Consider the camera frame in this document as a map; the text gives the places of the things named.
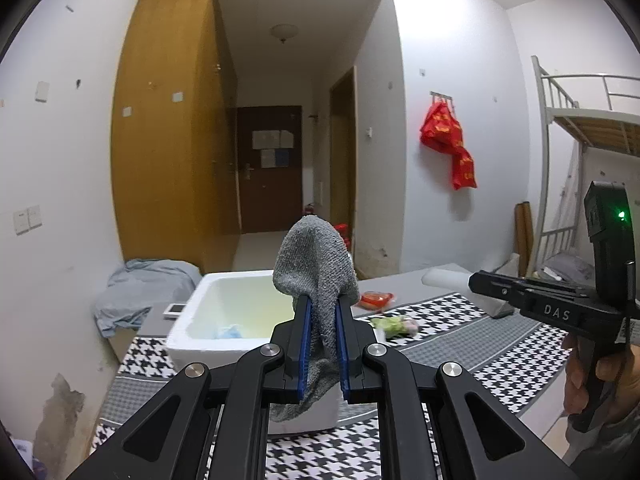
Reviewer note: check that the light blue cloth pile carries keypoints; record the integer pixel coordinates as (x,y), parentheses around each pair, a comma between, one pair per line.
(140,285)

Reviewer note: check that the white wall switch plate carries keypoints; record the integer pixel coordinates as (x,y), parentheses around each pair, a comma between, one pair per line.
(42,91)

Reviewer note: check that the grey sock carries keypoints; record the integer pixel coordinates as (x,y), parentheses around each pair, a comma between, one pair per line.
(315,260)

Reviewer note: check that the metal bunk bed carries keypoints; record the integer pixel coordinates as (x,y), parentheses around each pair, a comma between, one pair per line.
(600,122)

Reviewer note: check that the red fire extinguisher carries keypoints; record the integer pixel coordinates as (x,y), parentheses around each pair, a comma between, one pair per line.
(309,210)

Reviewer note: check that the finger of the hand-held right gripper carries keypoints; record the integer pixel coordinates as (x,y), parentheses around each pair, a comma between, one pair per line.
(495,287)

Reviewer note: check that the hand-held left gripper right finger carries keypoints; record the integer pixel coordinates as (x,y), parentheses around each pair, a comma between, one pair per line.
(342,345)

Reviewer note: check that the white foam box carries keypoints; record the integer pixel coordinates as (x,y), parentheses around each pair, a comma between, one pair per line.
(235,300)

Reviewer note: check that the wooden side doorway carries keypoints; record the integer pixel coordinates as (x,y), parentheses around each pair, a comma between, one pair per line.
(342,160)

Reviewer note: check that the white smartphone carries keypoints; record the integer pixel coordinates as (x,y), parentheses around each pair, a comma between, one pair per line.
(175,310)

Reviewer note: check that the person's right hand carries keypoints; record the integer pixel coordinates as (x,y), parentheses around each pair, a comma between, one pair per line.
(572,375)

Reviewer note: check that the wooden boards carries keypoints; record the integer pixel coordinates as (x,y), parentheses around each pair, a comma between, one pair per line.
(524,240)

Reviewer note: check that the white and blue paper notices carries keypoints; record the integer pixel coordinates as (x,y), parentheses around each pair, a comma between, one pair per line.
(272,147)

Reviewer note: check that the grey pillow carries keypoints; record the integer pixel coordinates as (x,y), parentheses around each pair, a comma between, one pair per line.
(570,266)

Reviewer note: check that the red plastic bag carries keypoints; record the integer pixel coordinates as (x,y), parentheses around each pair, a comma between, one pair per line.
(445,132)

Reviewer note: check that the white plastic bag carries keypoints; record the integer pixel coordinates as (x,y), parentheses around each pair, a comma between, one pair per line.
(511,264)

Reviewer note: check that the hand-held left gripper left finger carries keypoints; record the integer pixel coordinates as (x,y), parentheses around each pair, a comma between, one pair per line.
(302,340)

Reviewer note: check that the red snack packet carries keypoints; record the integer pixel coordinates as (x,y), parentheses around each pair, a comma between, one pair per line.
(376,301)

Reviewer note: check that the white wall sockets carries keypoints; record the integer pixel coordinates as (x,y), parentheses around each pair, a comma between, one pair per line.
(27,219)

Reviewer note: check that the ceiling lamp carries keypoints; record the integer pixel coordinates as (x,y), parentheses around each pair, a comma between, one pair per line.
(284,32)

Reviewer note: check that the person's right forearm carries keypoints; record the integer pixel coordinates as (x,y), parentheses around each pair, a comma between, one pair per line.
(620,435)

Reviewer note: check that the green snack packet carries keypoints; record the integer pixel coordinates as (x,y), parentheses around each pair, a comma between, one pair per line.
(395,327)

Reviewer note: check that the metal wall hook rack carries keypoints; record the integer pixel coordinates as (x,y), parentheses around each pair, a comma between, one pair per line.
(442,95)

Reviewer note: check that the wooden wardrobe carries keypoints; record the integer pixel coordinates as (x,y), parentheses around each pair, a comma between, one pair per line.
(165,135)

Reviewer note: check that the houndstooth table mat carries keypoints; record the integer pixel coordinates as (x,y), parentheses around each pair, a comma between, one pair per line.
(450,340)

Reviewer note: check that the dark brown door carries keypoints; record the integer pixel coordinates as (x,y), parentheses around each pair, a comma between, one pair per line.
(270,195)

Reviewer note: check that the blue face mask pack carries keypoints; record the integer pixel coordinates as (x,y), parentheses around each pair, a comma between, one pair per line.
(231,332)

